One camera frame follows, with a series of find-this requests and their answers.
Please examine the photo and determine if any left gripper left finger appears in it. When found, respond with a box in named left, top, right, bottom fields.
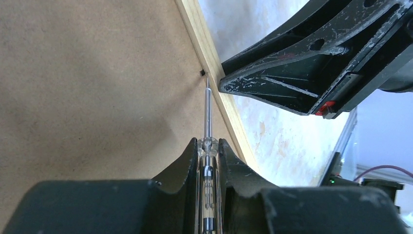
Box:
left=4, top=138, right=198, bottom=234

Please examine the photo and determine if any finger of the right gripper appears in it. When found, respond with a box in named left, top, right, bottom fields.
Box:
left=219, top=0, right=413, bottom=116

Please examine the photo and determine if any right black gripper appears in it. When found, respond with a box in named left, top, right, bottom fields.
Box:
left=314, top=16, right=413, bottom=119

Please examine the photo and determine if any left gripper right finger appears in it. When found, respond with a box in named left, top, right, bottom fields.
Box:
left=219, top=139, right=407, bottom=234

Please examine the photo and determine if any clear handle screwdriver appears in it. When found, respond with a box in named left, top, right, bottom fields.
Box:
left=194, top=76, right=223, bottom=234

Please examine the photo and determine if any wooden picture frame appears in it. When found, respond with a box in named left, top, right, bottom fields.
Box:
left=0, top=0, right=262, bottom=223

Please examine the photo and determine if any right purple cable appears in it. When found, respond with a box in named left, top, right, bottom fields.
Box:
left=353, top=164, right=413, bottom=182

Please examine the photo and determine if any aluminium front rail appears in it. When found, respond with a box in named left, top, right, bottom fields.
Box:
left=335, top=109, right=413, bottom=185

